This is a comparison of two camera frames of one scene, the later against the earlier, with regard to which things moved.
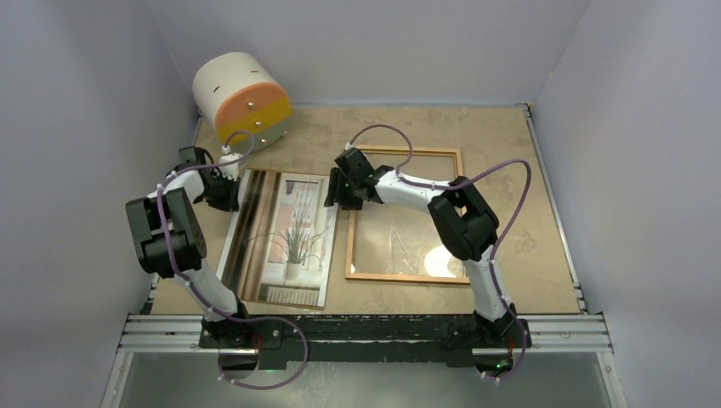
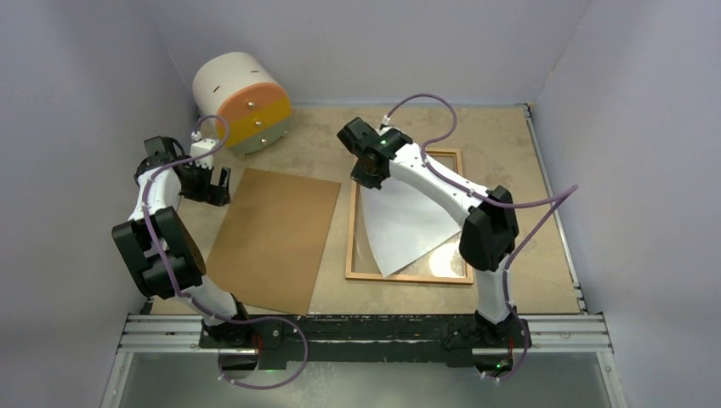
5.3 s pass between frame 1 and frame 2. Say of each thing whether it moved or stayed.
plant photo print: moved
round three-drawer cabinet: stayed
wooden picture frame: stayed
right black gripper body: moved
